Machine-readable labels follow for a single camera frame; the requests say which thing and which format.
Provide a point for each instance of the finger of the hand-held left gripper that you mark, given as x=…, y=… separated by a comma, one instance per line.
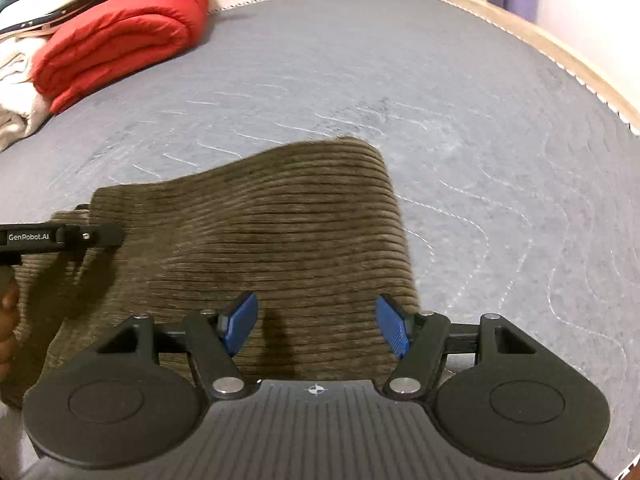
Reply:
x=95, y=236

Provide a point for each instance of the grey quilted bed mattress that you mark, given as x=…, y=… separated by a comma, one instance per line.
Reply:
x=475, y=160

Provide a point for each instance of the person's left hand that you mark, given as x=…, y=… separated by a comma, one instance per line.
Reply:
x=7, y=320

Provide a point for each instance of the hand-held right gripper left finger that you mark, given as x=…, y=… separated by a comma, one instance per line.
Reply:
x=241, y=320

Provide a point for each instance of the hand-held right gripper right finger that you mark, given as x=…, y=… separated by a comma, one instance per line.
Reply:
x=394, y=322

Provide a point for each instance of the cream folded cloth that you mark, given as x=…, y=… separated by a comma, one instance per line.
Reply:
x=17, y=90

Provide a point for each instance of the red folded garment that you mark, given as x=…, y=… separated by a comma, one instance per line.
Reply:
x=120, y=45

